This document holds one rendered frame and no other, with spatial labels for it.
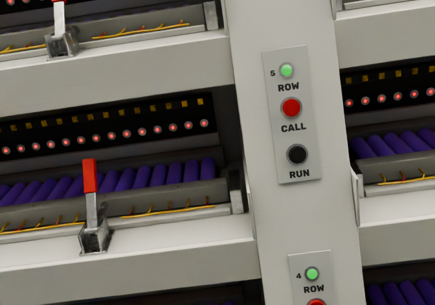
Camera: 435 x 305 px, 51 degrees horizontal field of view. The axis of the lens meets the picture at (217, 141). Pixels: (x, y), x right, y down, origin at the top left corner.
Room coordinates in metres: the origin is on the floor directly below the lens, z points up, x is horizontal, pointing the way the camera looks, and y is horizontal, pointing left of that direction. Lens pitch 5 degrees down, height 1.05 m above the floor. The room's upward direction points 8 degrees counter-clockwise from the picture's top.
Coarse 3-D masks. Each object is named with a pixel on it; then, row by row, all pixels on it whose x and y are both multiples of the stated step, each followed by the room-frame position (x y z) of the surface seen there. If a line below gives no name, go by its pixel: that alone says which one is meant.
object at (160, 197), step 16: (112, 192) 0.51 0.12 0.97; (128, 192) 0.50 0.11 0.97; (144, 192) 0.50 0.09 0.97; (160, 192) 0.49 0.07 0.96; (176, 192) 0.49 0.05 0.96; (192, 192) 0.49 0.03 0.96; (208, 192) 0.49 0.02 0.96; (224, 192) 0.49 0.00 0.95; (0, 208) 0.51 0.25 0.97; (16, 208) 0.51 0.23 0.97; (32, 208) 0.50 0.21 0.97; (48, 208) 0.50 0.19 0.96; (64, 208) 0.50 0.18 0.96; (80, 208) 0.50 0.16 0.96; (112, 208) 0.50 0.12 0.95; (128, 208) 0.50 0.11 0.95; (144, 208) 0.50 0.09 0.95; (160, 208) 0.50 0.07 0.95; (192, 208) 0.48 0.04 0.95; (0, 224) 0.51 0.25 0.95; (16, 224) 0.51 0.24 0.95; (32, 224) 0.51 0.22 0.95; (48, 224) 0.51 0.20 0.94; (64, 224) 0.49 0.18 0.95
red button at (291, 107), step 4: (288, 100) 0.41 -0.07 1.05; (292, 100) 0.41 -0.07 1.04; (296, 100) 0.41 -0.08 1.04; (284, 104) 0.41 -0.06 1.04; (288, 104) 0.41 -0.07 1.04; (292, 104) 0.41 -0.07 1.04; (296, 104) 0.41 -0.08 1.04; (284, 108) 0.41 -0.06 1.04; (288, 108) 0.41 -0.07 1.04; (292, 108) 0.41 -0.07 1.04; (296, 108) 0.41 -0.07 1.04; (284, 112) 0.41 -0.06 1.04; (288, 112) 0.41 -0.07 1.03; (292, 112) 0.41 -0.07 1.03; (296, 112) 0.41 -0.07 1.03; (288, 116) 0.41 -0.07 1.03; (292, 116) 0.41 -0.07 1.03
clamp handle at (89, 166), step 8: (88, 160) 0.47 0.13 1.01; (88, 168) 0.46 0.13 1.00; (88, 176) 0.46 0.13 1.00; (96, 176) 0.47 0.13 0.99; (88, 184) 0.46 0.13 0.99; (96, 184) 0.46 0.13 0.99; (88, 192) 0.46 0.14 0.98; (96, 192) 0.46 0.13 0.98; (88, 200) 0.46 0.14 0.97; (88, 208) 0.45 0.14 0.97; (96, 208) 0.46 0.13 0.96; (88, 216) 0.45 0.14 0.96; (96, 216) 0.45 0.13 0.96; (88, 224) 0.45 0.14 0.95; (96, 224) 0.45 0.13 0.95
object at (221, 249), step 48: (144, 144) 0.60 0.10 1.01; (192, 144) 0.60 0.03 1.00; (240, 192) 0.46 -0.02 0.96; (48, 240) 0.48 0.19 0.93; (144, 240) 0.45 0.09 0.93; (192, 240) 0.44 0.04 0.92; (240, 240) 0.42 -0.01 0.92; (0, 288) 0.44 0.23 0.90; (48, 288) 0.44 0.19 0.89; (96, 288) 0.44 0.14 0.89; (144, 288) 0.44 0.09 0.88
